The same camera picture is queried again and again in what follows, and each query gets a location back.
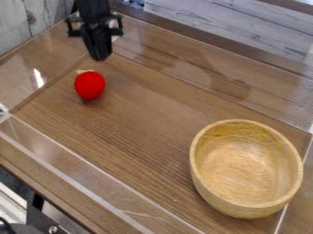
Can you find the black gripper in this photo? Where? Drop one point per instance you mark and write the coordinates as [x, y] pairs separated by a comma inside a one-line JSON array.
[[103, 48]]

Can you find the red felt strawberry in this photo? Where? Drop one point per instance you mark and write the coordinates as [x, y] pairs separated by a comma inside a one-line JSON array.
[[90, 84]]

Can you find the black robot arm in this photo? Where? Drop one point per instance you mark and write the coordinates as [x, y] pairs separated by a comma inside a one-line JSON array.
[[91, 10]]

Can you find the light wooden bowl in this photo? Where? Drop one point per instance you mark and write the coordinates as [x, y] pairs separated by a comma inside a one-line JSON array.
[[246, 168]]

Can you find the clear acrylic tray wall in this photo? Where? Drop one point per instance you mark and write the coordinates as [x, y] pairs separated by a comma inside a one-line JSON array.
[[108, 159]]

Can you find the black table leg bracket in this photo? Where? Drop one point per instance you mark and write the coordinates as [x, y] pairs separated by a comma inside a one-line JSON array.
[[47, 218]]

